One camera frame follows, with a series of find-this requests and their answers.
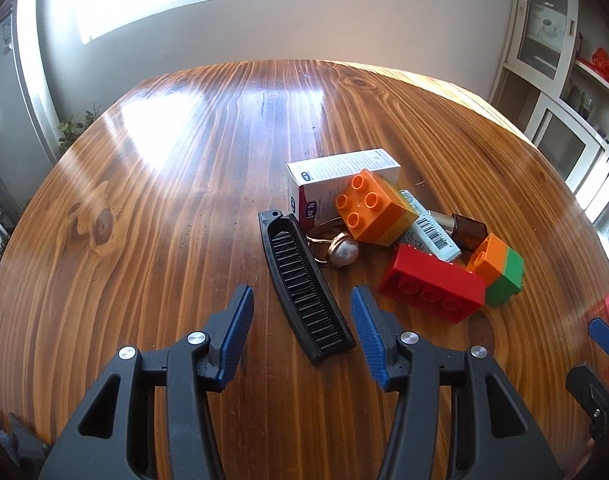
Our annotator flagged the wooden desktop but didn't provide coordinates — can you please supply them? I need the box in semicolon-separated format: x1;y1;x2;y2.
0;59;609;480

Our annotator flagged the orange green building brick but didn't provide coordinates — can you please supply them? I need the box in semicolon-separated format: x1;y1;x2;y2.
465;232;526;307

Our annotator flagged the grey glass-door cabinet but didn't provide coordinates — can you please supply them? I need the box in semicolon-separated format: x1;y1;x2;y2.
489;0;609;281

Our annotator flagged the red plastic bag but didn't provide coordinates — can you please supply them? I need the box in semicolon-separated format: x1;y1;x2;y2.
587;47;609;93

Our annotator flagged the black comb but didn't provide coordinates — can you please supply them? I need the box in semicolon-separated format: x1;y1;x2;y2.
258;210;357;365

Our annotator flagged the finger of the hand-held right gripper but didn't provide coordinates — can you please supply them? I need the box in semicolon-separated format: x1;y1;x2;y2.
587;316;609;362
567;364;609;441

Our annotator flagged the green potted plant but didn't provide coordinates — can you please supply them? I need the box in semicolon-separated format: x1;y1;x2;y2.
57;105;102;151

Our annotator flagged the white barcode tube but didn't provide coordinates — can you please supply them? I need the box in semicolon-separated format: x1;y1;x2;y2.
397;189;462;263

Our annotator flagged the white red medicine box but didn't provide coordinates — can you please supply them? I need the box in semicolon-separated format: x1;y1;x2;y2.
286;148;401;231

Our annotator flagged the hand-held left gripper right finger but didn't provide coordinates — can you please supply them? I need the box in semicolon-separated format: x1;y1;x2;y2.
351;285;562;480

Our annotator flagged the orange yellow building brick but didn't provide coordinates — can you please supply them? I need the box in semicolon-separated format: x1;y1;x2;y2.
334;168;419;247

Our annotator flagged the white air conditioner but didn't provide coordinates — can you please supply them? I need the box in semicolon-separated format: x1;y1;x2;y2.
0;15;60;201

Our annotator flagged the gold pearl ring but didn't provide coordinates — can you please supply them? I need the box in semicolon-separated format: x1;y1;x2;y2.
304;217;360;267

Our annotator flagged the white box behind glass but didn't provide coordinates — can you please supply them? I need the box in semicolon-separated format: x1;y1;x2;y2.
529;0;567;43

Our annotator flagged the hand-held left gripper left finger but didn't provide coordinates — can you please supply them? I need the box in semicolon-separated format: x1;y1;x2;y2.
38;285;255;480

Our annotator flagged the red building brick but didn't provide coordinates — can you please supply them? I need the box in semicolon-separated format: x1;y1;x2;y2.
377;244;486;323

